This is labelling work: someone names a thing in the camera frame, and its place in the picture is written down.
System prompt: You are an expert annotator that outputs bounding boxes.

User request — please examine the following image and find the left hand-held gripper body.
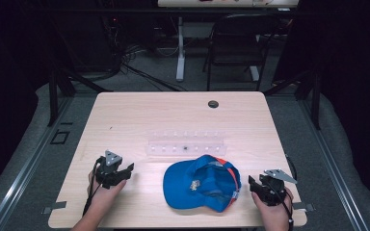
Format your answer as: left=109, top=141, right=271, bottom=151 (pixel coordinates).
left=94, top=149, right=130, bottom=190

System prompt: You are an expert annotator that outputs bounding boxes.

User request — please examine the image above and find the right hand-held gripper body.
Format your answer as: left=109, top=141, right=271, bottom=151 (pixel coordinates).
left=257, top=168, right=299, bottom=207

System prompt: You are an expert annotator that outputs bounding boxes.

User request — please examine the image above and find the blue baseball cap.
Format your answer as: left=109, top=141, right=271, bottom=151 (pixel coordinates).
left=162, top=154, right=243, bottom=214

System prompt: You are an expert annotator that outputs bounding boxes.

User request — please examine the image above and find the person's left hand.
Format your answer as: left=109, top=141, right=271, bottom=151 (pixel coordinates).
left=87, top=170, right=128, bottom=211

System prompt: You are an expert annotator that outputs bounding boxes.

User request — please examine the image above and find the person's right hand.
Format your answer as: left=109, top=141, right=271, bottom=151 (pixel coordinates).
left=251, top=187, right=295, bottom=227

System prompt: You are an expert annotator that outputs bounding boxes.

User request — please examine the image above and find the clear acrylic rack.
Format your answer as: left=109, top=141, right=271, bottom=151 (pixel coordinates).
left=145, top=129, right=228, bottom=159

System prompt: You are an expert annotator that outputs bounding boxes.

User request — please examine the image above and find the white desk with metal legs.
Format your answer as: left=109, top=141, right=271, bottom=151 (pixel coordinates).
left=156, top=0, right=301, bottom=83

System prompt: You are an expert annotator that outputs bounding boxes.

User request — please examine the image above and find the black folding chair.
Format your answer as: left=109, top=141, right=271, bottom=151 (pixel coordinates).
left=201, top=13, right=285, bottom=92

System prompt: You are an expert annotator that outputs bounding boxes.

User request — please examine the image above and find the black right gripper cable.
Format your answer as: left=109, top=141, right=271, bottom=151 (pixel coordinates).
left=269, top=153, right=299, bottom=231

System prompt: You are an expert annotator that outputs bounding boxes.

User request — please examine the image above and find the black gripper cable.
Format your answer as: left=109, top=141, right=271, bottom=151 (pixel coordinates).
left=82, top=156, right=106, bottom=218
left=269, top=153, right=299, bottom=231

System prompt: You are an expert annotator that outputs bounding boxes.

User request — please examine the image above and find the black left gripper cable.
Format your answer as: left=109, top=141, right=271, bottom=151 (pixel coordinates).
left=82, top=156, right=106, bottom=218

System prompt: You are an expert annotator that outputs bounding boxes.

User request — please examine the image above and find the grey metal table bracket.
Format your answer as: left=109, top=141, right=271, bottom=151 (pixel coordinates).
left=291, top=201, right=316, bottom=213
left=40, top=200, right=68, bottom=216

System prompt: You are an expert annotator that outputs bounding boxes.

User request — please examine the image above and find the black metal frame stand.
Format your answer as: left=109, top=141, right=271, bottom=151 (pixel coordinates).
left=263, top=68, right=322, bottom=131
left=46, top=65, right=114, bottom=128

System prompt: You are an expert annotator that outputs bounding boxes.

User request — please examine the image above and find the bundle of floor cables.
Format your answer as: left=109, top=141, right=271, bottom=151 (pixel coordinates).
left=102, top=15, right=191, bottom=93

